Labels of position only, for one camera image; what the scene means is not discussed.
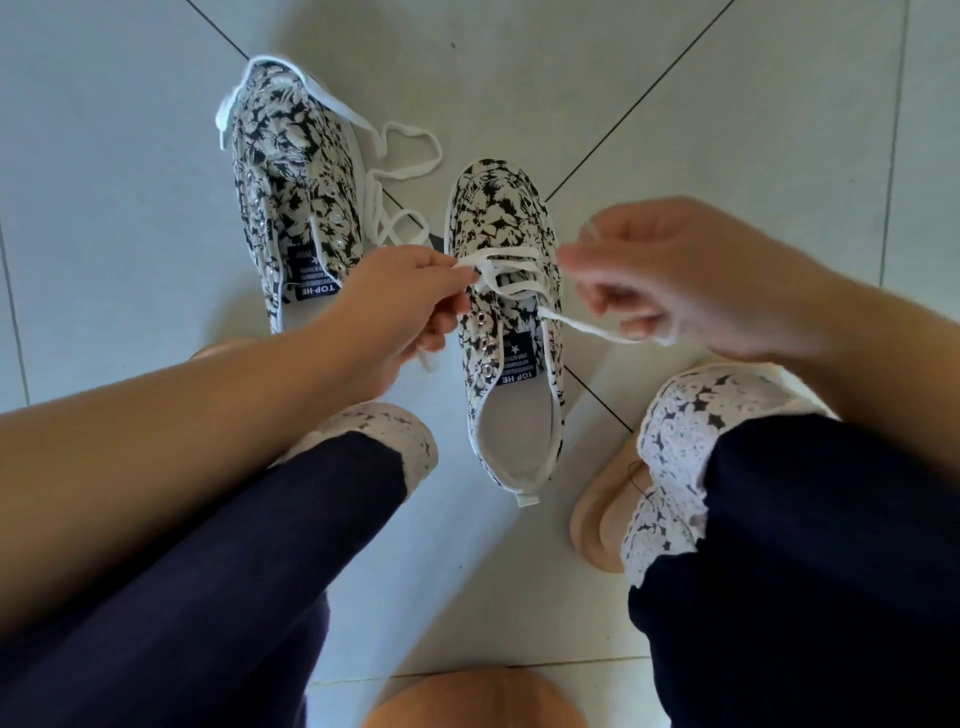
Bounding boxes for person's right forearm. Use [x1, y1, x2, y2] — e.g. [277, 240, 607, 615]
[787, 277, 960, 489]

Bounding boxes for floral sneaker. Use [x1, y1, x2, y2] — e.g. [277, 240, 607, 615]
[444, 157, 568, 508]
[228, 58, 369, 335]

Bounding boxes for pink slipper with white charms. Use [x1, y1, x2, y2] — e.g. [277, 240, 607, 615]
[187, 337, 264, 363]

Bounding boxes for person's leg navy trousers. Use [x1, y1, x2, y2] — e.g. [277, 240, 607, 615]
[620, 362, 960, 728]
[0, 401, 440, 728]

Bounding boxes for bright white shoelace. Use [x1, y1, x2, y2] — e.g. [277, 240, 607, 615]
[215, 53, 445, 249]
[419, 224, 676, 374]

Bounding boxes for person's right hand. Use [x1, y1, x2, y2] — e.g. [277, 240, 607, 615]
[556, 196, 849, 363]

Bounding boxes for pink slipper with green charm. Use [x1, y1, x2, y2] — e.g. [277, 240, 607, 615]
[568, 356, 721, 575]

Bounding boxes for person's left leg navy trousers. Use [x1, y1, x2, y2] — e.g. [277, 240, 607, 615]
[0, 401, 440, 728]

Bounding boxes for person's right leg navy trousers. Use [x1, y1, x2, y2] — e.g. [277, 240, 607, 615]
[620, 362, 960, 728]

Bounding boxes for person's left hand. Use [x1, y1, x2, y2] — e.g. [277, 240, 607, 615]
[314, 245, 481, 403]

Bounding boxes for person's left forearm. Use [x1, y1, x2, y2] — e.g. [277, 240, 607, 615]
[0, 326, 369, 639]

